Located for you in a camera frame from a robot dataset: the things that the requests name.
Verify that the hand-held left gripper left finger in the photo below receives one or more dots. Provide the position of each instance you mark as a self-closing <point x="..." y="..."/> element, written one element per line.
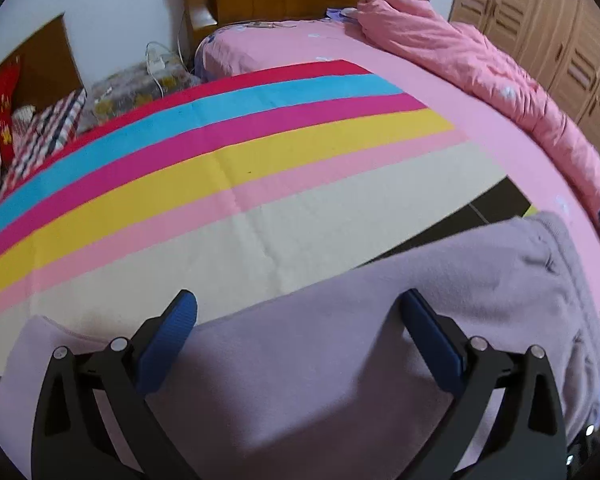
<point x="172" y="332"/>

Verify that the lilac pants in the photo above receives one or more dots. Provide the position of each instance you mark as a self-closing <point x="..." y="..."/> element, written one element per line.
<point x="330" y="360"/>

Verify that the light wooden wardrobe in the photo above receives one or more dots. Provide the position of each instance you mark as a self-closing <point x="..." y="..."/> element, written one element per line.
<point x="545" y="25"/>

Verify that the white power strip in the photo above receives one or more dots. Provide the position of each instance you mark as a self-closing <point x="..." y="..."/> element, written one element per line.
<point x="156" y="63"/>

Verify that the pink quilt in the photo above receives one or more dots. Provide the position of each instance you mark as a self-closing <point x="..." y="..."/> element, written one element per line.
<point x="455" y="45"/>

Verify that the red pillow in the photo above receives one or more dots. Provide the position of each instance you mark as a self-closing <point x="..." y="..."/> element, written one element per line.
<point x="5" y="90"/>

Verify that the red plaid bed sheet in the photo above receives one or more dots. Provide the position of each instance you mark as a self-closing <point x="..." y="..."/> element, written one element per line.
<point x="45" y="130"/>

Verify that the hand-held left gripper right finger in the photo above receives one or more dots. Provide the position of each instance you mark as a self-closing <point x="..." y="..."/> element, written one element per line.
<point x="430" y="335"/>

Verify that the nightstand with patterned cloth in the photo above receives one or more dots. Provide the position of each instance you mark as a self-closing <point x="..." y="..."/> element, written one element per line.
<point x="130" y="85"/>

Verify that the pink bed sheet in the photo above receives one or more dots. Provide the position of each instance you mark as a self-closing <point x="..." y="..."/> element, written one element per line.
<point x="480" y="110"/>

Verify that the plain brown headboard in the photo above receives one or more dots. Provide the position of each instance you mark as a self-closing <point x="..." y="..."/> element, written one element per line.
<point x="50" y="60"/>

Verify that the small lilac cloth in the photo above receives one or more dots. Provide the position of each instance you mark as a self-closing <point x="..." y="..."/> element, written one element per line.
<point x="342" y="14"/>

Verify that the colourful striped blanket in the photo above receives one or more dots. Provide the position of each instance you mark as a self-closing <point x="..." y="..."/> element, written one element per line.
<point x="230" y="185"/>

